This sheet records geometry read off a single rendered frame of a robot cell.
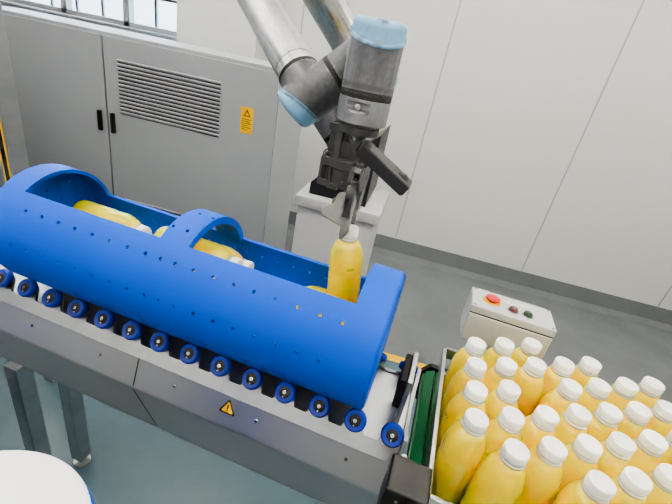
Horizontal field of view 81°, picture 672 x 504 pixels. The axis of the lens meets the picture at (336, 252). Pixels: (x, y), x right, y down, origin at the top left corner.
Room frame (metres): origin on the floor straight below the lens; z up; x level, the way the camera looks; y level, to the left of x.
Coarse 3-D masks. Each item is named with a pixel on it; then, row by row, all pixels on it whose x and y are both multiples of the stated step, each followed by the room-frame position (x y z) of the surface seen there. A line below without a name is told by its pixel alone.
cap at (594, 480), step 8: (592, 472) 0.43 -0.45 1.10; (600, 472) 0.43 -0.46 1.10; (584, 480) 0.42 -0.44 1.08; (592, 480) 0.41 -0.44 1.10; (600, 480) 0.42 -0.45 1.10; (608, 480) 0.42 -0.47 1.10; (592, 488) 0.40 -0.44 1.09; (600, 488) 0.40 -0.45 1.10; (608, 488) 0.40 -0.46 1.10; (616, 488) 0.41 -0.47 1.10; (600, 496) 0.40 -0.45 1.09; (608, 496) 0.39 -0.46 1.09
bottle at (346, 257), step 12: (336, 240) 0.73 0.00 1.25; (348, 240) 0.71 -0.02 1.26; (336, 252) 0.70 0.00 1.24; (348, 252) 0.70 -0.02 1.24; (360, 252) 0.71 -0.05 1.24; (336, 264) 0.70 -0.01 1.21; (348, 264) 0.69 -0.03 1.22; (360, 264) 0.71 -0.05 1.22; (336, 276) 0.70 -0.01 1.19; (348, 276) 0.69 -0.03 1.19; (360, 276) 0.72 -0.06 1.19; (336, 288) 0.69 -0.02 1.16; (348, 288) 0.69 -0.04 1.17; (348, 300) 0.69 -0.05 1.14
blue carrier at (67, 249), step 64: (0, 192) 0.75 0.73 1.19; (64, 192) 0.89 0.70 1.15; (0, 256) 0.71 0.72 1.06; (64, 256) 0.66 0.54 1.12; (128, 256) 0.65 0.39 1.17; (192, 256) 0.64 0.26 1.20; (256, 256) 0.86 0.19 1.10; (192, 320) 0.59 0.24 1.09; (256, 320) 0.57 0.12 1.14; (320, 320) 0.56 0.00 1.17; (384, 320) 0.56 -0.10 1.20; (320, 384) 0.54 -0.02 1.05
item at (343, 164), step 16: (336, 128) 0.73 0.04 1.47; (352, 128) 0.70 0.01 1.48; (336, 144) 0.73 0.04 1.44; (352, 144) 0.72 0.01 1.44; (320, 160) 0.71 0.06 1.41; (336, 160) 0.71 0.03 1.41; (352, 160) 0.72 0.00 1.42; (320, 176) 0.72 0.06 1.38; (336, 176) 0.71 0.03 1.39; (352, 176) 0.70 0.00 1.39; (368, 176) 0.76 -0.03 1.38
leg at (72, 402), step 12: (60, 384) 0.92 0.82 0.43; (60, 396) 0.92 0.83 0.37; (72, 396) 0.92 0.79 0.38; (72, 408) 0.92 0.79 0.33; (84, 408) 0.96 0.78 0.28; (72, 420) 0.91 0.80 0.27; (84, 420) 0.95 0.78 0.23; (72, 432) 0.92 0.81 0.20; (84, 432) 0.94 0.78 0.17; (72, 444) 0.92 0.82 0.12; (84, 444) 0.94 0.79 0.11; (72, 456) 0.92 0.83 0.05; (84, 456) 0.93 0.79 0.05
